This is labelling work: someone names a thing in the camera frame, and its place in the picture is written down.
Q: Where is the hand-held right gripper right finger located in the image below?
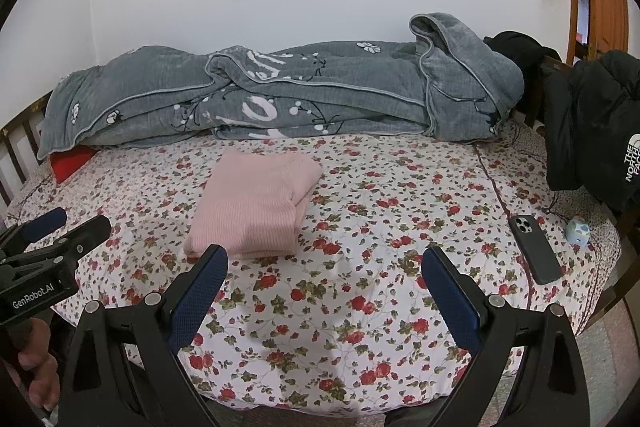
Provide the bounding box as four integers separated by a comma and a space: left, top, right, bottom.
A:
421, 247, 586, 427

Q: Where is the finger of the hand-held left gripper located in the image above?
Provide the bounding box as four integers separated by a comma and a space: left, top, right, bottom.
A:
0, 214, 112, 281
0, 208, 68, 253

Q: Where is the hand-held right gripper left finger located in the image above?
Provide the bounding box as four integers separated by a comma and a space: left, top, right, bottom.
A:
60, 244, 230, 427

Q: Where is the pink knit sweater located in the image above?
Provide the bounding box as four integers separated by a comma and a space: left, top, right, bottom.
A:
182, 150, 322, 259

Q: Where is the person's left hand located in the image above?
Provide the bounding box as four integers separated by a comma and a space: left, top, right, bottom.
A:
17, 319, 62, 411

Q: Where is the red pillow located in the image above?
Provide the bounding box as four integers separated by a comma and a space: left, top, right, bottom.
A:
49, 146, 96, 184

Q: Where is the wooden bed headboard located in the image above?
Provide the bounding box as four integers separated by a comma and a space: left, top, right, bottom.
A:
0, 89, 55, 218

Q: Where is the black smartphone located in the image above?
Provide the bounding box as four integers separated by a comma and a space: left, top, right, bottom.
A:
509, 214, 563, 286

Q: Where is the floral bed sheet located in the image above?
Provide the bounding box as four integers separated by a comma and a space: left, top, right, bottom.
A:
5, 122, 621, 410

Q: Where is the small blue white toy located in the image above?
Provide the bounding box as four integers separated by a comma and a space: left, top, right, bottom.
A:
565, 216, 592, 248

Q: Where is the black puffer jacket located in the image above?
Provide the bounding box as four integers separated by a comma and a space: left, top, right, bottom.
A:
542, 49, 640, 215

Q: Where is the grey printed blanket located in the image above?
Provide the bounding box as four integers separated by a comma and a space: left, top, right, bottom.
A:
37, 12, 525, 160

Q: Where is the black cloth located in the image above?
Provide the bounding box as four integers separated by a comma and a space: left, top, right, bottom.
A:
482, 31, 561, 72

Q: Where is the thin dark cable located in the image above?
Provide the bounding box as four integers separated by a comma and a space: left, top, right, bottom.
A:
474, 143, 535, 310

